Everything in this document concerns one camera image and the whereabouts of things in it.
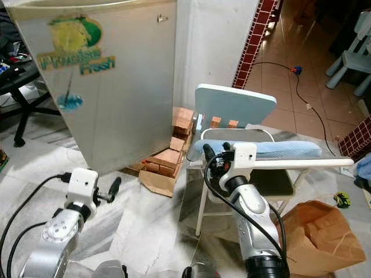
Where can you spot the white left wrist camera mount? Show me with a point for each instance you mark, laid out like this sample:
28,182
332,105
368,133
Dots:
83,185

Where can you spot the dark clothes pile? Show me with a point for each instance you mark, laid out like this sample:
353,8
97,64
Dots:
11,40

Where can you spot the silver fridge door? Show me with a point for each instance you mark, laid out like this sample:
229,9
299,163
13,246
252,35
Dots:
127,110

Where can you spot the light blue white chair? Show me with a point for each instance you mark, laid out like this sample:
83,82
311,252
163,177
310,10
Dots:
235,104

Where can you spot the light blue cloth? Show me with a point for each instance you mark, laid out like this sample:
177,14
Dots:
365,167

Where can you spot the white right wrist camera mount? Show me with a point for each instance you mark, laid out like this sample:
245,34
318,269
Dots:
244,159

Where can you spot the light blue plastic stool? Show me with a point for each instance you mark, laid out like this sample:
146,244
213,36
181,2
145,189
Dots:
353,58

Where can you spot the blue red plug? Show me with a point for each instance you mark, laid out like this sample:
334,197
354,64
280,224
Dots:
297,70

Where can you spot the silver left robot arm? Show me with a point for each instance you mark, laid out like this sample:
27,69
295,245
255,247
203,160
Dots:
58,231

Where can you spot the grey right robot leg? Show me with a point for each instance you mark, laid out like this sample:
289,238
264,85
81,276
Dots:
202,272

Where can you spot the grey robot leg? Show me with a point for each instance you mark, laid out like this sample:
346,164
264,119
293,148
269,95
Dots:
110,271
202,272

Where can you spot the grey left robot leg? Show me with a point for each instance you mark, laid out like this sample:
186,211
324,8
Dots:
110,271

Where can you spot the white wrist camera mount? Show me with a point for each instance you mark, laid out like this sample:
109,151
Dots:
244,159
83,185

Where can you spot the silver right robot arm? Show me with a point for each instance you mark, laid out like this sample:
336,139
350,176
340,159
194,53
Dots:
255,220

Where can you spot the brown paper bag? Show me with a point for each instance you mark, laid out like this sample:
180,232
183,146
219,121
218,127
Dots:
322,237

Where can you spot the orange clay brick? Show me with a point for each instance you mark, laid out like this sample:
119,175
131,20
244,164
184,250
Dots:
163,161
216,121
178,143
184,121
233,124

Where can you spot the black office chair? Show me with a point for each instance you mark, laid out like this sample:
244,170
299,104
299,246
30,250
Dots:
23,87

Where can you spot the light blue seat cushion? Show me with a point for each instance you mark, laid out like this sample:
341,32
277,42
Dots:
290,149

